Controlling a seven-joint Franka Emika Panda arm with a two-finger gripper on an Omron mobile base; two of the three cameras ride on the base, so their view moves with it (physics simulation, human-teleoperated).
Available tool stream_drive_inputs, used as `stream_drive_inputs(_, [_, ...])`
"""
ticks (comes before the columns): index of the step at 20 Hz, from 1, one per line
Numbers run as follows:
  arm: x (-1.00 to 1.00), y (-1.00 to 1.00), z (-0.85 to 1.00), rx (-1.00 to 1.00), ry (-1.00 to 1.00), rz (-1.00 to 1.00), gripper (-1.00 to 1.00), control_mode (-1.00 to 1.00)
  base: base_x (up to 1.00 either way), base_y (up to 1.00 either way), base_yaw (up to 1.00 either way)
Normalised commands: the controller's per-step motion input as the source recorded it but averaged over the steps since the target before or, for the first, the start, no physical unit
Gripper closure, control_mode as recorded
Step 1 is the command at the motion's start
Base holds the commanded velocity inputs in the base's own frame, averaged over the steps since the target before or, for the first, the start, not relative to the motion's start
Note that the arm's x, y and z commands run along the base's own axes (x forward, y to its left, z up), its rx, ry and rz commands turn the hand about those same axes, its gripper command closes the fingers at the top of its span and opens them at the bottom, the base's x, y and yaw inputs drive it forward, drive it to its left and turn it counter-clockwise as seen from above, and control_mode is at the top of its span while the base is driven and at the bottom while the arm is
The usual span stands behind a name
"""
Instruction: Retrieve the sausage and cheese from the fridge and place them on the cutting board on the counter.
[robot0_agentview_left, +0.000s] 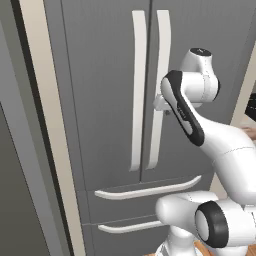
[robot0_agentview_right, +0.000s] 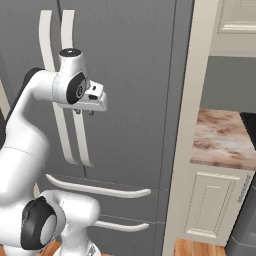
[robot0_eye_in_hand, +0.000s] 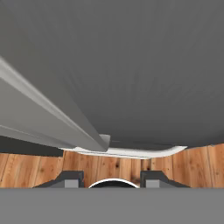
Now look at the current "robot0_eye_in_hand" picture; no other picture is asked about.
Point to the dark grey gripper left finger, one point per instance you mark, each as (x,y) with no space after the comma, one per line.
(71,178)

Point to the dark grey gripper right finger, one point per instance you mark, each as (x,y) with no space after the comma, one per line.
(152,178)

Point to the grey fridge door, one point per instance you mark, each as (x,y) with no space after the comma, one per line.
(140,73)

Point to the white and black round object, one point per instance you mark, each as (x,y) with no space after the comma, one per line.
(113,183)

